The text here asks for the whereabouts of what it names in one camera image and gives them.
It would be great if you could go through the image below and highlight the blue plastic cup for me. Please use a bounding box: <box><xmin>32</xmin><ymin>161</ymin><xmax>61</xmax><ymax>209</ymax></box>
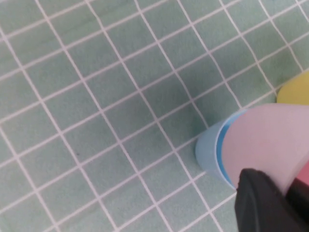
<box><xmin>195</xmin><ymin>109</ymin><xmax>248</xmax><ymax>190</ymax></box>

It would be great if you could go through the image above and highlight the yellow plastic cup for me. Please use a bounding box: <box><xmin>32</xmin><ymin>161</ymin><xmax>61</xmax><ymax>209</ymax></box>
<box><xmin>276</xmin><ymin>71</ymin><xmax>309</xmax><ymax>106</ymax></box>

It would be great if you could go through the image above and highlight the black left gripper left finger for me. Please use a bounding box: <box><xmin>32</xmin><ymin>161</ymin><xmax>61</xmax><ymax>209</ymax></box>
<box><xmin>234</xmin><ymin>168</ymin><xmax>298</xmax><ymax>232</ymax></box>

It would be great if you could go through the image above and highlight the pink plastic cup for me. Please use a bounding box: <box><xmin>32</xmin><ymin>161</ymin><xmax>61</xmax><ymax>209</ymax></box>
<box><xmin>221</xmin><ymin>103</ymin><xmax>309</xmax><ymax>196</ymax></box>

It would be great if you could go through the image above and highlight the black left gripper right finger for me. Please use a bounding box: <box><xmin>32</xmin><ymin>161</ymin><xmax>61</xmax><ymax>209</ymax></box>
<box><xmin>286</xmin><ymin>179</ymin><xmax>309</xmax><ymax>232</ymax></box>

